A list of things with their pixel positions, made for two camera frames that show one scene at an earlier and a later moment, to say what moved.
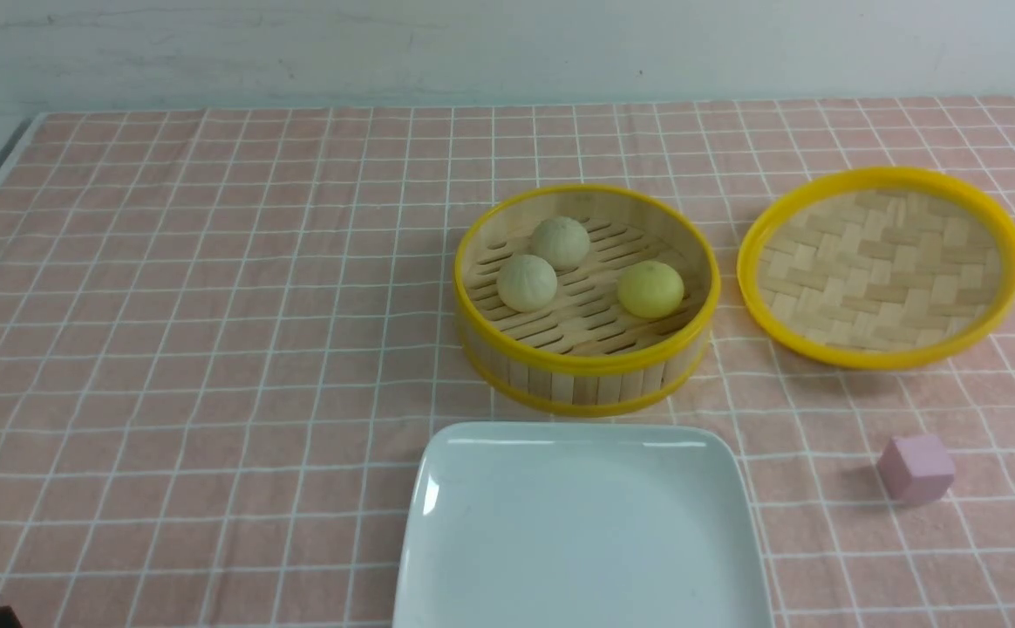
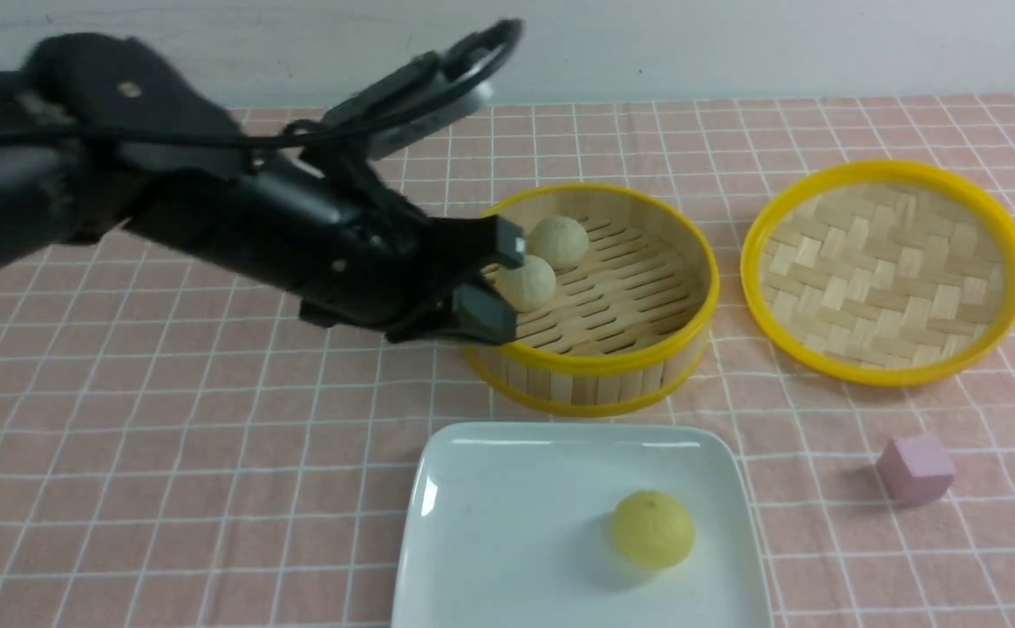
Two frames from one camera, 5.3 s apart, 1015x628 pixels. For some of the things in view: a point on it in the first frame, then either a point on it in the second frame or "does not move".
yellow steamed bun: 650,290 → 651,529
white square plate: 581,525 does not move
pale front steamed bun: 526,283 does not move
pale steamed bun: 561,239 does not move
